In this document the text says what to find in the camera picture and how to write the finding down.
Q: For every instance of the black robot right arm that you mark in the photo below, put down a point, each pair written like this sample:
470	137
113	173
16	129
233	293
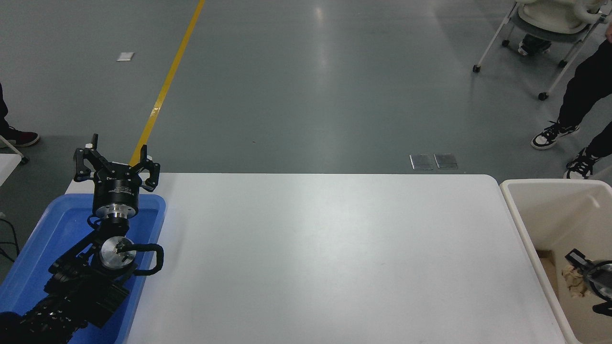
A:
606	282

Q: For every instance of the large pale bin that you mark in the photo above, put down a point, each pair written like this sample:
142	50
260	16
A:
550	215

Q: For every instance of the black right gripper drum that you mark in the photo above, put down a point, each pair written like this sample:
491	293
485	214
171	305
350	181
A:
588	282

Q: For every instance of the white-legged wheeled chair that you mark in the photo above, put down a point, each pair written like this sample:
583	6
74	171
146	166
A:
550	19

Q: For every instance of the small white side table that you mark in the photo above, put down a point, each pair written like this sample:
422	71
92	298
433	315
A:
7	167

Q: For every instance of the blue plastic tray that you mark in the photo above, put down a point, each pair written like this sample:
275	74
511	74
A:
52	234

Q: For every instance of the metal floor plate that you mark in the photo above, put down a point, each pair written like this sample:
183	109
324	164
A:
445	161
421	162

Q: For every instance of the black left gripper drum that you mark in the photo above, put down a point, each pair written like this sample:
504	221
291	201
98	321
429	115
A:
116	190

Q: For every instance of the tan paper ball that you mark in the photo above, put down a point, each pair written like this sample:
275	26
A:
573	284

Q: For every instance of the grey chair leg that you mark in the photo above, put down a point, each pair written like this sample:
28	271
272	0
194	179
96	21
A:
12	148

